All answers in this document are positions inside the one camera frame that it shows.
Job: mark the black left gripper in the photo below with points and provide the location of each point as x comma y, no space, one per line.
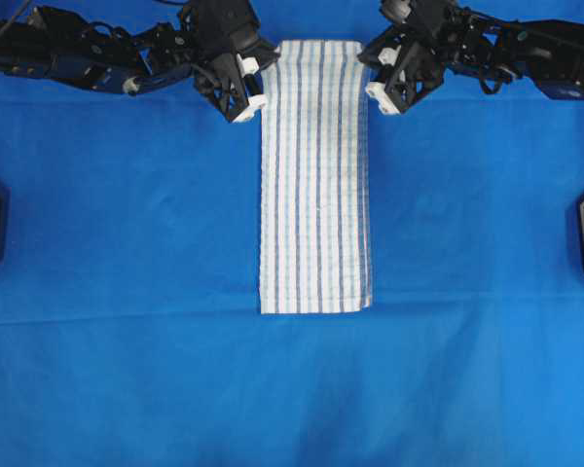
229,54

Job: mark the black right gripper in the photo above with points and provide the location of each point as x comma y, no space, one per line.
406,51

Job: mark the white blue striped towel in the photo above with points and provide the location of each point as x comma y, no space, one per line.
315,240

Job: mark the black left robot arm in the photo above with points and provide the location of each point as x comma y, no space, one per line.
61,46

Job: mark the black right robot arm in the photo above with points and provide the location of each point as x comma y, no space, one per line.
497,52

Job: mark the blue table cloth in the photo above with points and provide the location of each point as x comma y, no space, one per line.
130,330

